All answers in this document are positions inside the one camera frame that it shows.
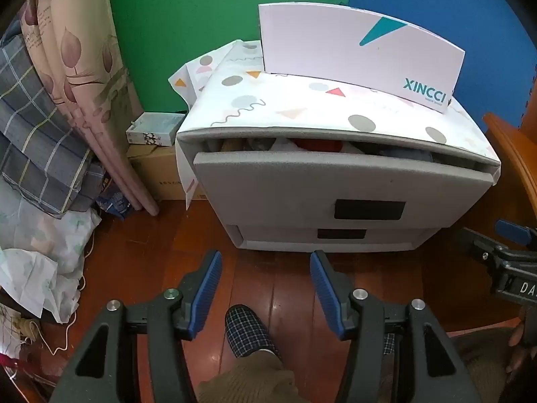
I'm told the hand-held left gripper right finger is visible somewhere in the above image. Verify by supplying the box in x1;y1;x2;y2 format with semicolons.
309;250;483;403

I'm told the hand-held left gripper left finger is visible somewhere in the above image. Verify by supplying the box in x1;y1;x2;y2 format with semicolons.
50;251;223;403

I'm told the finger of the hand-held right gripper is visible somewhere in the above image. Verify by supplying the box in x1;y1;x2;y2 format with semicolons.
494;219;537;245
460;227;510;263

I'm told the white cardboard box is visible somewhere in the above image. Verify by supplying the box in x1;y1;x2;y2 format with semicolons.
257;3;466;114

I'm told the low grey drawer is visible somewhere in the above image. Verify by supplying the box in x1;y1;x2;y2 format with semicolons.
237;224;424;248

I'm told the person's right hand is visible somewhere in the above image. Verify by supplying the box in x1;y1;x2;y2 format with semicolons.
505;307;537;372

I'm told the olive trouser leg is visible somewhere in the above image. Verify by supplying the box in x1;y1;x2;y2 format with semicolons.
197;346;296;403
453;326;537;403

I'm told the orange wooden furniture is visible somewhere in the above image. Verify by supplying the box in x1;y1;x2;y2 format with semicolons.
482;113;537;219

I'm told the brown cardboard box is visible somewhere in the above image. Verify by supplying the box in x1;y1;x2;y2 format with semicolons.
127;143;208;202

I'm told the blue packet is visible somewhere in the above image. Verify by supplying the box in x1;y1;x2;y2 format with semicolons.
96;176;139;221

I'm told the small light blue box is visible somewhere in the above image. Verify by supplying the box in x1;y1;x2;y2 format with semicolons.
126;112;186;147

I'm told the white patterned cloth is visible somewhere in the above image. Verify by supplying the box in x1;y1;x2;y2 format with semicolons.
0;185;103;324

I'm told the grey plaid cloth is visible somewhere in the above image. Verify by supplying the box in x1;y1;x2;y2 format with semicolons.
0;31;105;215

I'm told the blue foam mat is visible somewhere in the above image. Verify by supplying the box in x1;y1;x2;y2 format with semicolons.
340;0;537;129

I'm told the green foam mat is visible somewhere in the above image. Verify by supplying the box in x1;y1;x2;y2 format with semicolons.
103;0;357;114

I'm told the white cable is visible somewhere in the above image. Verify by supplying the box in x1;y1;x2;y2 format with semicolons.
40;235;95;355

